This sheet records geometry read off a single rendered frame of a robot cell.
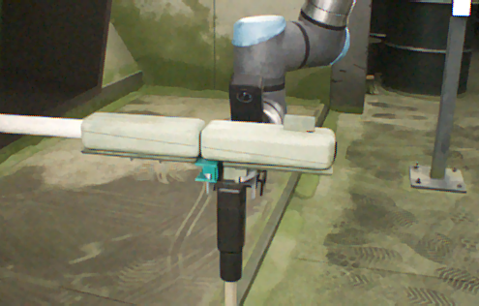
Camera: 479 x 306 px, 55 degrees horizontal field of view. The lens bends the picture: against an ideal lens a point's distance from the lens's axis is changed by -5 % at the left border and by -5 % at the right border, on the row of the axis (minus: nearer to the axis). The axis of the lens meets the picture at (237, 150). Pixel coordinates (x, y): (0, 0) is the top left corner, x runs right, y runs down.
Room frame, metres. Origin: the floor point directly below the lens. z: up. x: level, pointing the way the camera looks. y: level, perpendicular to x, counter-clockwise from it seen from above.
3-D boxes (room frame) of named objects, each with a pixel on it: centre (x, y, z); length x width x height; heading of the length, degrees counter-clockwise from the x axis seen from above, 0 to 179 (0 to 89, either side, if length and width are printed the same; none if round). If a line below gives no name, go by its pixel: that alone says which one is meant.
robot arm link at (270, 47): (0.86, -0.05, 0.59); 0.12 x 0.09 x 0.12; 127
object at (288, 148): (0.57, 0.13, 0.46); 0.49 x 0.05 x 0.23; 79
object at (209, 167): (0.55, 0.03, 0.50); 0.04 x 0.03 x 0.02; 169
